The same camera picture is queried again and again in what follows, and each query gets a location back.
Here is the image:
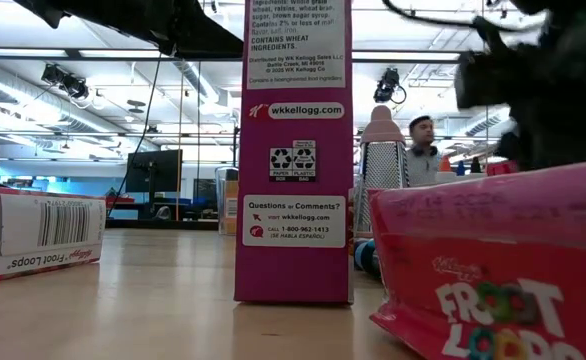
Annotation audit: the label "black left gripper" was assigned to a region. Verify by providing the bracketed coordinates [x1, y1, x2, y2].
[12, 0, 245, 60]

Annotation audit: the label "red Froot Loops cereal box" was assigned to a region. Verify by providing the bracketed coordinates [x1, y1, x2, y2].
[0, 185, 108, 285]

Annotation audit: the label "magenta Raisin Bran cereal box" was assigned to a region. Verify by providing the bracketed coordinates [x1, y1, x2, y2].
[233, 0, 356, 306]

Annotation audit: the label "red crate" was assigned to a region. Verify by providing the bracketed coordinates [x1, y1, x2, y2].
[486, 159, 520, 177]

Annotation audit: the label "black ceiling spotlights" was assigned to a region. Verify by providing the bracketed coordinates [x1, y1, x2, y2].
[40, 63, 91, 101]

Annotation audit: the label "black computer monitor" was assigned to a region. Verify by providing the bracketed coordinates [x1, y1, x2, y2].
[124, 148, 185, 194]

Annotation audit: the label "person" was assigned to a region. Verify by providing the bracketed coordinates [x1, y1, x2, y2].
[404, 115, 443, 189]

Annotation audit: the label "small dark screen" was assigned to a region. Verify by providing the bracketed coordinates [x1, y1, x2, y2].
[192, 177, 218, 214]

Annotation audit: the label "clear plastic organizer bin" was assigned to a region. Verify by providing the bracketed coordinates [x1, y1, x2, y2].
[214, 165, 242, 237]

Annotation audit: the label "orange spice jar black lid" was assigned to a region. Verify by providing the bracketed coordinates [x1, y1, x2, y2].
[222, 168, 241, 236]

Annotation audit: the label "dark blue icing tube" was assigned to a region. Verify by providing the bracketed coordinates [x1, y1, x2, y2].
[353, 238, 382, 279]

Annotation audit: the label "black hanging cable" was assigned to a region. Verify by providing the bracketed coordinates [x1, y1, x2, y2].
[106, 53, 163, 217]

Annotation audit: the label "black overhead camera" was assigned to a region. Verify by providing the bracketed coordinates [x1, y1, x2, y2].
[372, 66, 407, 106]

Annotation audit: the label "pink-handled metal box grater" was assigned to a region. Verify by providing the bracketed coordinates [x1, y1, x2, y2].
[354, 104, 411, 234]

